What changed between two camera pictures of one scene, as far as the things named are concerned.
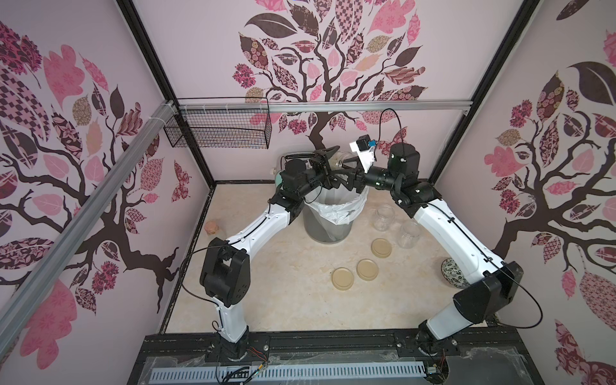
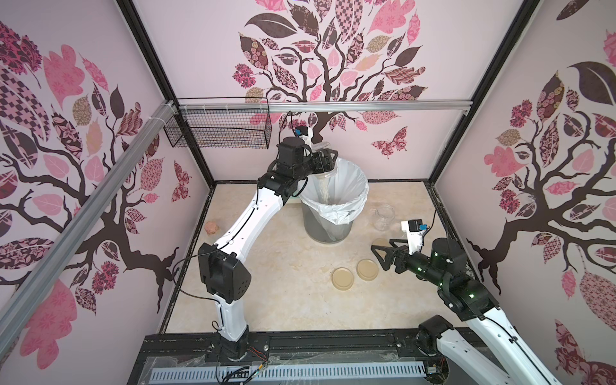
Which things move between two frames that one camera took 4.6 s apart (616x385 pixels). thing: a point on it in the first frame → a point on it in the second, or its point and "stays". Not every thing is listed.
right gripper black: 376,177 → 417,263
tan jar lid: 342,278 stays
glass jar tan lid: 383,217 stays
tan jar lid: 381,248 stays
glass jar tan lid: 336,160 → 320,145
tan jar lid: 367,269 stays
